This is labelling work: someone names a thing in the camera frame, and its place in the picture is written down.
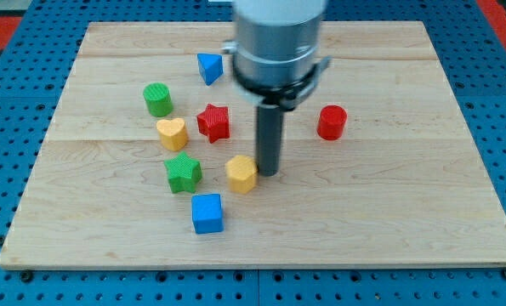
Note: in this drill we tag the blue triangle block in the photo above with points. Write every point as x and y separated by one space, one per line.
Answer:
210 67

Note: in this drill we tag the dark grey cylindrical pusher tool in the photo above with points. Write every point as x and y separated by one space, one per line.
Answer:
268 136

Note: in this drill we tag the green star block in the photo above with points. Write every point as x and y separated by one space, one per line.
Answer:
183 173

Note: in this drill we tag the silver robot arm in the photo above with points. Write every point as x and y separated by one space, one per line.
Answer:
274 50

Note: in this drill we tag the light wooden board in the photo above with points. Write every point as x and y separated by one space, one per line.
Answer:
404 186

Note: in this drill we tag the red cylinder block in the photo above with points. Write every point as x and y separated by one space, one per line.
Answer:
331 123

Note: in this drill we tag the blue cube block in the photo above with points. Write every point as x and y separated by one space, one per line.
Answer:
207 213

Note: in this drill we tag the yellow heart block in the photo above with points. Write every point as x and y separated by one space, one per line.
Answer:
172 133

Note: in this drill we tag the green cylinder block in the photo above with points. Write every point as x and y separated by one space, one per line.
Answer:
158 99

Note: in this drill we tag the red star block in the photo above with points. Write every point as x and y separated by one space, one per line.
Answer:
214 122

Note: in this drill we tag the yellow hexagon block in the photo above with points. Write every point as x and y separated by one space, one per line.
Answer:
241 174

